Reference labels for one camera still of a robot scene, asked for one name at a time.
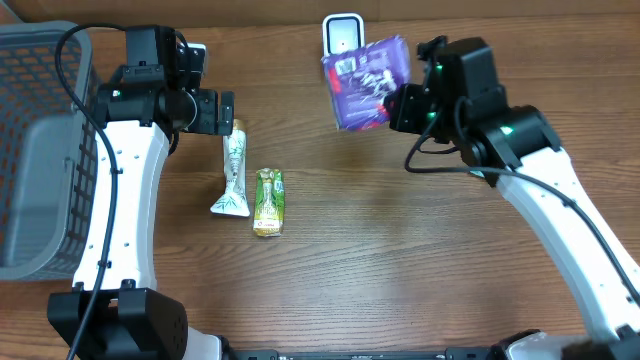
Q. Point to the green yellow snack pouch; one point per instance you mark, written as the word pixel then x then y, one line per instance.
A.
pixel 270 203

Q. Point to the white tube with gold cap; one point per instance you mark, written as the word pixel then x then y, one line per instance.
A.
pixel 234 202

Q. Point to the purple snack package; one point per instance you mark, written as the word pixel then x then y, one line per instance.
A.
pixel 359 80

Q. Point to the grey plastic basket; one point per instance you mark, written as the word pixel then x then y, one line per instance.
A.
pixel 48 152

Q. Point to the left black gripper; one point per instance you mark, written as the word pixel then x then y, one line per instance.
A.
pixel 220 113

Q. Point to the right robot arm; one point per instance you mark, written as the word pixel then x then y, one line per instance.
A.
pixel 462 105

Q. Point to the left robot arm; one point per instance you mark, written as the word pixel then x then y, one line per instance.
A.
pixel 114 309

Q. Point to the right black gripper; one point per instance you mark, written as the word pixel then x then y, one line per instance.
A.
pixel 404 110

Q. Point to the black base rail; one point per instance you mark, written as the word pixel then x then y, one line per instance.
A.
pixel 452 353

